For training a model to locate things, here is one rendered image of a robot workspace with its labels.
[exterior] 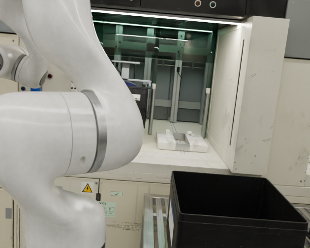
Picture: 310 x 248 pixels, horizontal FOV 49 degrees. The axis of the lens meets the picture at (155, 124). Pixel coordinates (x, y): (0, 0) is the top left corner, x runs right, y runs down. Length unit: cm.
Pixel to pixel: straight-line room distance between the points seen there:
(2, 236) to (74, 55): 104
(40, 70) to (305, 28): 86
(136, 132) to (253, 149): 78
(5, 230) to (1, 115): 102
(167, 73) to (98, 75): 159
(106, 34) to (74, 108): 125
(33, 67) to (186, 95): 135
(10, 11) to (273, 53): 79
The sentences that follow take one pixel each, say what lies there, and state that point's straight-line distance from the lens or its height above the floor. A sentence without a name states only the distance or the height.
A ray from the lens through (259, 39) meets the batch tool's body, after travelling 118.
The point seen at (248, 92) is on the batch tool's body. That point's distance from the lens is 118.
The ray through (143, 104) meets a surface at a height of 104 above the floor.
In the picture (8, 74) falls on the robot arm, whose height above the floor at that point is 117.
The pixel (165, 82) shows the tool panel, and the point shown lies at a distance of 208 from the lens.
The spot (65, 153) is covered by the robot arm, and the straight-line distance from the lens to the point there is 45.
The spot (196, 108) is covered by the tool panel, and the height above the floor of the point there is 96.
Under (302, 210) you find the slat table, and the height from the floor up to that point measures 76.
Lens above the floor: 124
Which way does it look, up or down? 11 degrees down
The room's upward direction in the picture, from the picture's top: 5 degrees clockwise
